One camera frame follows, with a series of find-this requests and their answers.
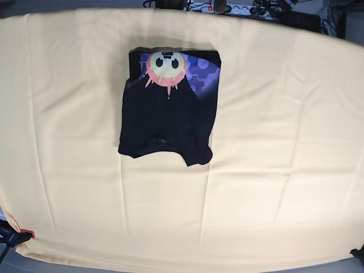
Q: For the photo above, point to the red black table clamp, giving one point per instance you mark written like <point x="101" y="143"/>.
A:
<point x="11" y="237"/>

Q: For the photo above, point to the white power strip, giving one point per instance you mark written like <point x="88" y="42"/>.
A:
<point x="224" y="8"/>

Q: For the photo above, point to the black graphic T-shirt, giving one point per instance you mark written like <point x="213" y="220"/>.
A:
<point x="169" y="103"/>

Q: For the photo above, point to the black corner clamp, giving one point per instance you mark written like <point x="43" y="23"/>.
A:
<point x="358" y="253"/>

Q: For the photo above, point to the yellow table cloth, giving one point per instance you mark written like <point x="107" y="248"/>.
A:
<point x="284" y="188"/>

